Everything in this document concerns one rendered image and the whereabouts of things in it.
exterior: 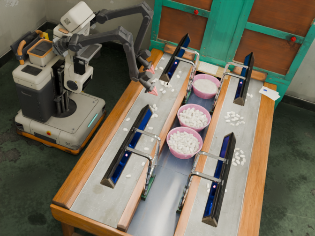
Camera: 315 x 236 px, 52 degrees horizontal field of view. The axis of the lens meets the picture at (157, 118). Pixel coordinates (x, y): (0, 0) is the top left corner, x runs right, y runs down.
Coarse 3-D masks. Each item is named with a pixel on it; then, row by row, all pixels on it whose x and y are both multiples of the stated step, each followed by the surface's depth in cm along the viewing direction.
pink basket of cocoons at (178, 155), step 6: (174, 132) 244; (180, 132) 247; (186, 132) 247; (192, 132) 245; (168, 138) 239; (198, 138) 242; (168, 144) 231; (174, 150) 228; (198, 150) 233; (180, 156) 232; (186, 156) 231
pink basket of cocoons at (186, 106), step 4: (188, 104) 263; (192, 104) 264; (196, 104) 264; (180, 108) 260; (184, 108) 263; (196, 108) 265; (200, 108) 264; (204, 108) 262; (180, 112) 261; (204, 112) 263; (208, 112) 259; (208, 116) 259; (180, 120) 249; (208, 120) 257; (180, 124) 255; (184, 124) 247; (208, 124) 251; (192, 128) 248; (196, 128) 246; (200, 128) 249
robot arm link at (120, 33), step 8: (104, 32) 212; (112, 32) 208; (120, 32) 207; (128, 32) 212; (80, 40) 218; (88, 40) 216; (96, 40) 215; (104, 40) 214; (120, 40) 209; (128, 40) 210; (72, 48) 222; (80, 48) 221
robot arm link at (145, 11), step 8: (104, 8) 254; (120, 8) 243; (128, 8) 239; (136, 8) 236; (144, 8) 234; (96, 16) 249; (104, 16) 247; (112, 16) 247; (120, 16) 245; (144, 16) 238
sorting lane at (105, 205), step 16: (160, 64) 301; (176, 80) 288; (144, 96) 268; (160, 96) 270; (176, 96) 273; (128, 112) 253; (160, 112) 257; (128, 128) 241; (160, 128) 245; (112, 144) 229; (144, 144) 232; (144, 160) 223; (96, 176) 209; (80, 192) 200; (96, 192) 201; (112, 192) 202; (128, 192) 204; (80, 208) 192; (96, 208) 194; (112, 208) 195; (112, 224) 188
